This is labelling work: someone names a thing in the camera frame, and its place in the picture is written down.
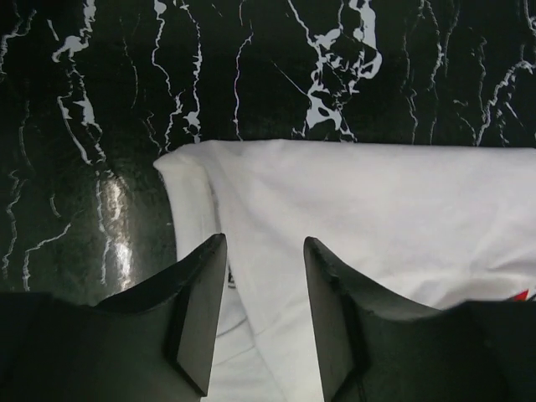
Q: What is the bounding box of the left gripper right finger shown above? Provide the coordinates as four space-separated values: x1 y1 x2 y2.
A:
303 237 535 401

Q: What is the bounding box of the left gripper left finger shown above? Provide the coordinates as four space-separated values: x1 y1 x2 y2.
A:
1 234 227 401

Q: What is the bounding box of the black marble table mat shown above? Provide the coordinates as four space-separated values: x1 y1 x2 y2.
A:
1 1 535 302

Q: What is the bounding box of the white printed t-shirt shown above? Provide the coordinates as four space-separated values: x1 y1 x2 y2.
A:
155 140 535 401

